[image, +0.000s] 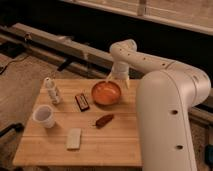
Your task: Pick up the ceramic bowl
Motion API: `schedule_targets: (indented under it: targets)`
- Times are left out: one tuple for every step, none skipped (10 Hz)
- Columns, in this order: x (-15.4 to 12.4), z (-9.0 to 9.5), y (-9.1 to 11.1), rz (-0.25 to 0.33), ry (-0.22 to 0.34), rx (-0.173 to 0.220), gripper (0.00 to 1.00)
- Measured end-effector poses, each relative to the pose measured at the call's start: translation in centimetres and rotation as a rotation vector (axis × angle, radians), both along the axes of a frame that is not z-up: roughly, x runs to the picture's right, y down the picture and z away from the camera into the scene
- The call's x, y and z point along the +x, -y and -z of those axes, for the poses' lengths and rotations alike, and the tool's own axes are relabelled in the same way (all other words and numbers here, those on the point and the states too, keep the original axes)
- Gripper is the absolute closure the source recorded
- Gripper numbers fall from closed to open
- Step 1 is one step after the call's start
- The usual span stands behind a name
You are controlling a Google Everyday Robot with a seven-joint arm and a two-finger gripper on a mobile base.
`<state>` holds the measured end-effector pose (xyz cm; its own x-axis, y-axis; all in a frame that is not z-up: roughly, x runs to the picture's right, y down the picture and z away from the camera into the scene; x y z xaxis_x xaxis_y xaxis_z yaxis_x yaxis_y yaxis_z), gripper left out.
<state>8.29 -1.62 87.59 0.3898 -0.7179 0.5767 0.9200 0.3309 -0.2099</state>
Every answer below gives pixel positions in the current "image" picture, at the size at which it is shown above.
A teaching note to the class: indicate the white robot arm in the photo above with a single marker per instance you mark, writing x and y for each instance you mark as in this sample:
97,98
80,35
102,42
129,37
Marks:
167,90

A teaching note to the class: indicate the white rectangular sponge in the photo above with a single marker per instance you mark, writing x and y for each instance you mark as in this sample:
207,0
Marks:
73,139

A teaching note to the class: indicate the dark chocolate bar wrapper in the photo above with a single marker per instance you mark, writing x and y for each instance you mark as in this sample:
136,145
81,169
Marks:
82,102

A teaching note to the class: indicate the long metal rail beam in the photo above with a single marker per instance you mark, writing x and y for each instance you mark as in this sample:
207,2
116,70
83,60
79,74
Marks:
69,47

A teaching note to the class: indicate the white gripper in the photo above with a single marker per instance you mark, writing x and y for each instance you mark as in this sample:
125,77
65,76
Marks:
120,70

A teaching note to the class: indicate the black object lower left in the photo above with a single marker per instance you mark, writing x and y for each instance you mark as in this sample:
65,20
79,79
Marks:
18,127

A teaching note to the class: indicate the white plastic cup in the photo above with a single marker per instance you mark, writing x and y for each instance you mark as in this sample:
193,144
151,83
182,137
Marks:
43,115

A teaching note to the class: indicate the brown sausage-shaped item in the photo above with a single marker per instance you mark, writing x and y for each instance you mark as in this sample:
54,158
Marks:
102,121

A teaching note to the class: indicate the blue object right edge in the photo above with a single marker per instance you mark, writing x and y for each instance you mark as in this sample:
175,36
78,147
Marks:
209,155

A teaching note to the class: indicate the orange ceramic bowl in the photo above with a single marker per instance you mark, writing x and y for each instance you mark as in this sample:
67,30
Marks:
106,93

